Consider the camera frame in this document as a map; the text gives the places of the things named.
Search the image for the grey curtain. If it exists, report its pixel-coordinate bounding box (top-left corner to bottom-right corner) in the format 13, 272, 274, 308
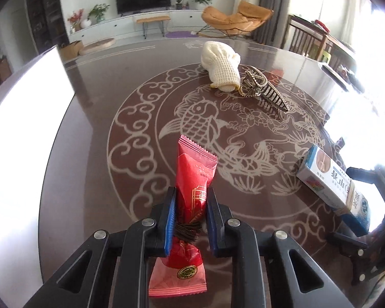
258, 0, 296, 50

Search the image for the white television cabinet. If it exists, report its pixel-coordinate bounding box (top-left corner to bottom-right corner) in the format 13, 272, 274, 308
67, 8, 209, 44

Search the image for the white medicine box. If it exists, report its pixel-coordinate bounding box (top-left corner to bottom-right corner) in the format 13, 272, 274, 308
296, 144, 357, 210

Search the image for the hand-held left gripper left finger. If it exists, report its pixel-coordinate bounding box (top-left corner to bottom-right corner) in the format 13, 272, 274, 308
22, 186, 178, 308

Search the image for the red flower vase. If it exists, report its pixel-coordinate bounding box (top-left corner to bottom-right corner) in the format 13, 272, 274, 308
67, 8, 85, 32

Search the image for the striped metal hair claw clip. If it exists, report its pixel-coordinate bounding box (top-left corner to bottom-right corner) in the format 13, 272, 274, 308
240, 66, 290, 115

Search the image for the white panel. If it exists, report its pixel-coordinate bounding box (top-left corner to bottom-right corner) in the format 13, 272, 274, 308
0, 45, 77, 283

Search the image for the white knitted glove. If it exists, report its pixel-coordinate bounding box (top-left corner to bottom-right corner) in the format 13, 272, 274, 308
201, 41, 242, 92

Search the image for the red snack packet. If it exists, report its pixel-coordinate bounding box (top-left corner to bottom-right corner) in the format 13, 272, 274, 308
165, 135, 219, 268

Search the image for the brown patterned glass desktop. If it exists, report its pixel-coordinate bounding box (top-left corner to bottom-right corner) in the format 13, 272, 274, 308
38, 37, 385, 308

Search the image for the pink snack packet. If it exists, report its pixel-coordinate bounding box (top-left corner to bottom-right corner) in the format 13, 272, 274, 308
148, 258, 208, 297

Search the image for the orange lounge chair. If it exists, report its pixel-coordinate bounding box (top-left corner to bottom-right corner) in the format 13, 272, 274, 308
197, 1, 274, 39

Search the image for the bushy green potted plant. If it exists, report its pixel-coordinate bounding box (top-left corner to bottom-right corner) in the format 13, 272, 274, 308
88, 3, 110, 23

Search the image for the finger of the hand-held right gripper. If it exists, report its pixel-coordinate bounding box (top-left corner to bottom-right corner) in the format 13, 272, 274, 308
346, 167, 385, 199
325, 232, 370, 258

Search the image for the brown hair tie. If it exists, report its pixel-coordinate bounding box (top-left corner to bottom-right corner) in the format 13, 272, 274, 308
173, 222, 202, 242

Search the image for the blue medicine box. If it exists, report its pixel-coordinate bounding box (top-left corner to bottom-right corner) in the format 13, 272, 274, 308
335, 188, 371, 236

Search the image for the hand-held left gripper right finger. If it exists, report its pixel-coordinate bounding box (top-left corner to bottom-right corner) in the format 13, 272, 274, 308
206, 187, 355, 308

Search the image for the dark glass display cabinet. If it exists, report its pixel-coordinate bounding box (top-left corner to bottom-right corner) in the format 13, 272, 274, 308
26, 0, 69, 53

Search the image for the wooden bench stool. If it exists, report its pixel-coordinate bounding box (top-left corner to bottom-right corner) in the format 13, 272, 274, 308
136, 15, 171, 39

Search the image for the wooden chair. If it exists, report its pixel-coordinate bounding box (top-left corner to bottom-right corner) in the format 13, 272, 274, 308
287, 14, 329, 60

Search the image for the cardboard box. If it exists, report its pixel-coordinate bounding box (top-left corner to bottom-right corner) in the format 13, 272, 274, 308
59, 40, 83, 61

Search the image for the black flat device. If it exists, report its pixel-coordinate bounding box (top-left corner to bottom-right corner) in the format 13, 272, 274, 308
321, 62, 357, 90

